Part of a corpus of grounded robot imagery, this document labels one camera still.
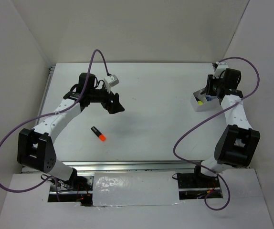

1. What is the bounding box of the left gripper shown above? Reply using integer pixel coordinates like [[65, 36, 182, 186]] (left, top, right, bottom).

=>
[[88, 83, 125, 114]]

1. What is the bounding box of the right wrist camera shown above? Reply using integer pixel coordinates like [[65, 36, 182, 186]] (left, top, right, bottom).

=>
[[212, 62, 228, 79]]

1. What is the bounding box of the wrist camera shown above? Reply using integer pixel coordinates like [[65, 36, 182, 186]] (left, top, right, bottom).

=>
[[104, 74, 119, 92], [212, 62, 228, 79]]

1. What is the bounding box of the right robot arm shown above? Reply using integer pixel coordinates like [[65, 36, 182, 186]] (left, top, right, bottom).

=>
[[192, 66, 260, 187]]

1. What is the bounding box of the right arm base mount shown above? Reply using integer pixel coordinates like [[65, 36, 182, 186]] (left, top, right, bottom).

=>
[[172, 173, 222, 200]]

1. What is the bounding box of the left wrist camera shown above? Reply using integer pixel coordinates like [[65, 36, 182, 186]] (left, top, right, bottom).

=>
[[104, 74, 119, 92]]

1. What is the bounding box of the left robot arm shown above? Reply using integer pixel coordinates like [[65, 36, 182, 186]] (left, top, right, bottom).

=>
[[17, 73, 125, 190]]

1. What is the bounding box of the orange highlighter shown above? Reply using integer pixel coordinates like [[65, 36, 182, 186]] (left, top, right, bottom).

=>
[[91, 126, 106, 141]]

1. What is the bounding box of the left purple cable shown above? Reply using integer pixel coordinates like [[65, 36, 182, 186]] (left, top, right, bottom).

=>
[[0, 49, 111, 202]]

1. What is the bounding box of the aluminium frame rail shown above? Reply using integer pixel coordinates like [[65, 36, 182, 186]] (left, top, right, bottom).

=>
[[64, 161, 195, 173]]

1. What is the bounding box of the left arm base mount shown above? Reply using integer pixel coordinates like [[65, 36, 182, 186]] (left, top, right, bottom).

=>
[[48, 176, 94, 207]]

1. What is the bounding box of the white divided container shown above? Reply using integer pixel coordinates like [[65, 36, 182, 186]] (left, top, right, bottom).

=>
[[190, 89, 220, 112]]

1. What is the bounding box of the white cover plate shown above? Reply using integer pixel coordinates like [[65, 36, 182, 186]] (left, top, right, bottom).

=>
[[93, 171, 180, 207]]

